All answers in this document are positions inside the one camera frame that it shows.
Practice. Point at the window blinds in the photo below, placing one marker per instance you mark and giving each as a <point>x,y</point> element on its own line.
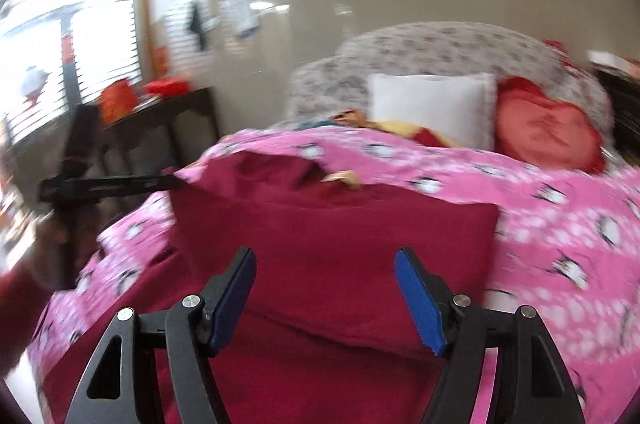
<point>70,39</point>

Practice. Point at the white wall paper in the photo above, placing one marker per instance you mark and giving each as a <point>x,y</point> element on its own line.
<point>241,3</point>

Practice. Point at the yellow and red cloth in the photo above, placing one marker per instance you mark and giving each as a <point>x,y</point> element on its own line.
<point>400,128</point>

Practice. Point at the floral padded headboard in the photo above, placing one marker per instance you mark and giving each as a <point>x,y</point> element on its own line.
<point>450,54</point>

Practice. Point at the black star wall decoration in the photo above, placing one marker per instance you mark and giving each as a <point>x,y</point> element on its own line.
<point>198,24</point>

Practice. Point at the person's left hand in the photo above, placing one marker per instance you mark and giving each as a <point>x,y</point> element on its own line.
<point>52,231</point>

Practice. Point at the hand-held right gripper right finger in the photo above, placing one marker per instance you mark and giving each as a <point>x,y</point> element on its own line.
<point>419,299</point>

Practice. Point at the maroon garment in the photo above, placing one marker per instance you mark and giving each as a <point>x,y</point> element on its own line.
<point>320,284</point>

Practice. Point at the red box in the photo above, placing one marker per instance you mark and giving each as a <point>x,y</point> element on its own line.
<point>166,85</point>

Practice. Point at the white pillow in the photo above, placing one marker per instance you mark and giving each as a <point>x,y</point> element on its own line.
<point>431,110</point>

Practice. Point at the dark wooden nightstand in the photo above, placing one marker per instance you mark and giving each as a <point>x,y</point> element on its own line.
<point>620,89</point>

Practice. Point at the red heart-shaped cushion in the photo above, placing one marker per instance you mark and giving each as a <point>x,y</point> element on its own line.
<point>545,129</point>

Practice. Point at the pink printed blanket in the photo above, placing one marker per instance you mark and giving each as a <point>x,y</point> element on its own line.
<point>525,224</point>

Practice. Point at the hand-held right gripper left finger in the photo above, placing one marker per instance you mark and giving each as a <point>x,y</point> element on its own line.
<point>233,299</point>

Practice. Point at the dark wooden table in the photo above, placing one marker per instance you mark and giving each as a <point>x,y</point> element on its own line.
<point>165,124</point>

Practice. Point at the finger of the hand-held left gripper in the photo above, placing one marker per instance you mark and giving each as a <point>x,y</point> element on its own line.
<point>125,185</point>

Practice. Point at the person's left forearm red sleeve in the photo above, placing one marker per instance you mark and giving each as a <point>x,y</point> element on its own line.
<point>22,319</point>

